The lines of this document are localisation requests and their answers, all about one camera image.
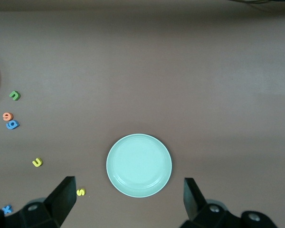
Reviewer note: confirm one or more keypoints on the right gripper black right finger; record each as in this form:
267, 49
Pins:
194, 206

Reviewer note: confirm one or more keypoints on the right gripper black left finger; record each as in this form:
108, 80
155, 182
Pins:
59, 204

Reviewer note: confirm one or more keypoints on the yellow foam letter s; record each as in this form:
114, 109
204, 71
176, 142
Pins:
80, 192

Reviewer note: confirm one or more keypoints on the yellow foam letter u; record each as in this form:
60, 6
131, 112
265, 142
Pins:
35, 164

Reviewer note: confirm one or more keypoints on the blue foam letter x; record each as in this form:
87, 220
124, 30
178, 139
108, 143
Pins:
7, 209

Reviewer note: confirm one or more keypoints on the light green plastic plate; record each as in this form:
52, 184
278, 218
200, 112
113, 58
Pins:
139, 166

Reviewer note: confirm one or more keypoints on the blue foam letter g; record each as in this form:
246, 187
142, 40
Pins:
9, 126

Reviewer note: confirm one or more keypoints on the orange foam letter e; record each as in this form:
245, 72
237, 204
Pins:
11, 117

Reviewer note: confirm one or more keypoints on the green foam letter u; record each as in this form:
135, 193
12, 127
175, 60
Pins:
16, 96

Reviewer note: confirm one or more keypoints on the brown table mat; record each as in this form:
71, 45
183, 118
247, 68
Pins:
204, 71

